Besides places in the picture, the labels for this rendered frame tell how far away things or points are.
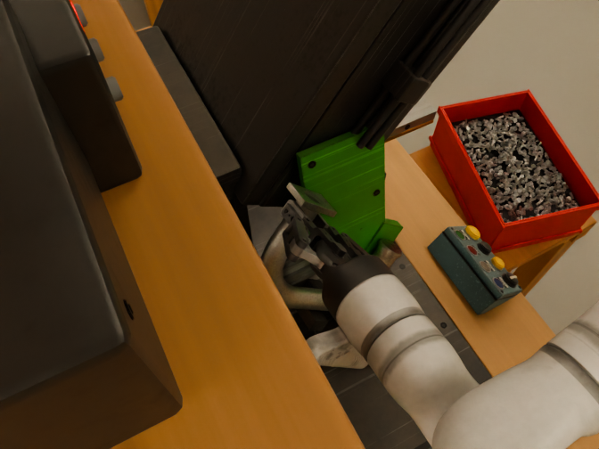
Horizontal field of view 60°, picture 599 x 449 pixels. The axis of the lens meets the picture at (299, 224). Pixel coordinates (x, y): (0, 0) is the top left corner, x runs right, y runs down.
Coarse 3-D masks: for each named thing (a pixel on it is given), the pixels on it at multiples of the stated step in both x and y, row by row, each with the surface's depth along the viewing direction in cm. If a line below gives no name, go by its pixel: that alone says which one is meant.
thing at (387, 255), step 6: (384, 240) 75; (378, 246) 75; (384, 246) 74; (390, 246) 74; (396, 246) 76; (378, 252) 74; (384, 252) 74; (390, 252) 73; (396, 252) 73; (384, 258) 74; (390, 258) 74; (396, 258) 75; (390, 264) 75
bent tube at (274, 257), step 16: (304, 192) 60; (304, 208) 60; (320, 208) 60; (288, 224) 61; (272, 240) 62; (272, 256) 62; (272, 272) 63; (288, 288) 68; (304, 288) 71; (288, 304) 69; (304, 304) 70; (320, 304) 72
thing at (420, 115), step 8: (416, 104) 83; (424, 104) 83; (408, 112) 82; (416, 112) 82; (424, 112) 82; (432, 112) 82; (408, 120) 82; (416, 120) 82; (424, 120) 83; (432, 120) 84; (400, 128) 82; (408, 128) 83; (416, 128) 84; (392, 136) 83
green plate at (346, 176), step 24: (336, 144) 61; (312, 168) 61; (336, 168) 63; (360, 168) 65; (384, 168) 67; (336, 192) 66; (360, 192) 68; (384, 192) 70; (336, 216) 69; (360, 216) 71; (384, 216) 73; (360, 240) 74
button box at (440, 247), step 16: (448, 240) 92; (464, 240) 91; (480, 240) 95; (448, 256) 92; (464, 256) 89; (480, 256) 90; (448, 272) 92; (464, 272) 90; (480, 272) 87; (496, 272) 89; (464, 288) 90; (480, 288) 88; (496, 288) 86; (512, 288) 88; (480, 304) 88; (496, 304) 88
